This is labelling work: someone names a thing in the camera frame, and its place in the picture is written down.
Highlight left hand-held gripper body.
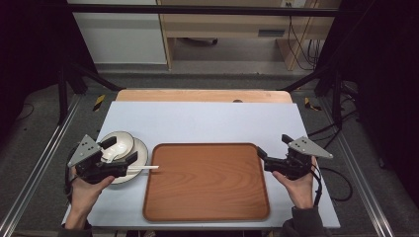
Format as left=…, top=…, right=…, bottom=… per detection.
left=67, top=133, right=129, bottom=185

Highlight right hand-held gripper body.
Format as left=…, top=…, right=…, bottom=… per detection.
left=263, top=135, right=334, bottom=182

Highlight white bowl with dark rim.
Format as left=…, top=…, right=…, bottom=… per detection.
left=98, top=130, right=135, bottom=164

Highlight white ceramic spoon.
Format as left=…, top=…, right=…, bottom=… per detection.
left=101, top=148, right=126, bottom=164

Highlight white plate with dark rim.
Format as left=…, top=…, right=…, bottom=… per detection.
left=110, top=136, right=149, bottom=186

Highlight white chopsticks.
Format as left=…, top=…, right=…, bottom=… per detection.
left=126, top=164, right=160, bottom=172

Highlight person's right hand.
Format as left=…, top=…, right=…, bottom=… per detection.
left=272, top=156, right=319, bottom=209

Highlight person's left hand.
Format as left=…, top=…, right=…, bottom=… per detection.
left=70, top=166, right=116, bottom=213

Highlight yellow black tape strip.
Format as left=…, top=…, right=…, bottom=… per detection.
left=302, top=96, right=323, bottom=113
left=92, top=94, right=107, bottom=113

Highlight brown wooden tray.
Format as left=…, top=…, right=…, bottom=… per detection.
left=141, top=141, right=272, bottom=223

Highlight black metal stand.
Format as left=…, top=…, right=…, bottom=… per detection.
left=56, top=60, right=124, bottom=125
left=280, top=62, right=345, bottom=129

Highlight pale blue table mat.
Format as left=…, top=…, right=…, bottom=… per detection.
left=61, top=100, right=342, bottom=230

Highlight light wooden table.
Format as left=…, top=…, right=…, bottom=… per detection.
left=115, top=88, right=293, bottom=105

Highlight white cabinet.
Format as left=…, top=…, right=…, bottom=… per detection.
left=67, top=0, right=168, bottom=65

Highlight black curtain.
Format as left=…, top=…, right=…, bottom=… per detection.
left=315, top=0, right=419, bottom=198
left=0, top=0, right=98, bottom=110

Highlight light wooden desk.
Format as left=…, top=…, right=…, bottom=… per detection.
left=156, top=0, right=342, bottom=71

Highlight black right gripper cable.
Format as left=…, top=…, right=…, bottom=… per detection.
left=309, top=164, right=324, bottom=207

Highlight black floor cables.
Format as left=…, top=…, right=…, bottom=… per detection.
left=306, top=82, right=360, bottom=151

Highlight aluminium rail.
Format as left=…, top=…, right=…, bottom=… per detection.
left=319, top=98, right=395, bottom=237
left=0, top=94, right=83, bottom=237

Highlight black cable loop on floor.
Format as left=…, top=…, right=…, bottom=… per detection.
left=319, top=166, right=354, bottom=202

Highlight black hanging cables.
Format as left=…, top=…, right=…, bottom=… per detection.
left=287, top=15, right=323, bottom=71

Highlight black horizontal frame bar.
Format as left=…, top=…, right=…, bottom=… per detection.
left=64, top=3, right=341, bottom=18

